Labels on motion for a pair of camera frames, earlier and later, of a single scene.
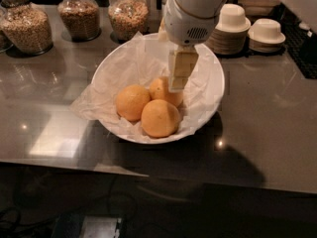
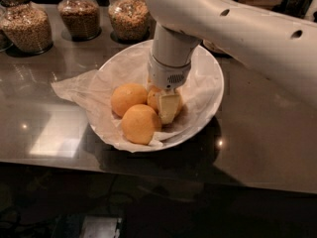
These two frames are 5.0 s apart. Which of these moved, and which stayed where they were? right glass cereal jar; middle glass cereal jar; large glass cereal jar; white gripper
Moved: white gripper
Stayed: right glass cereal jar; large glass cereal jar; middle glass cereal jar
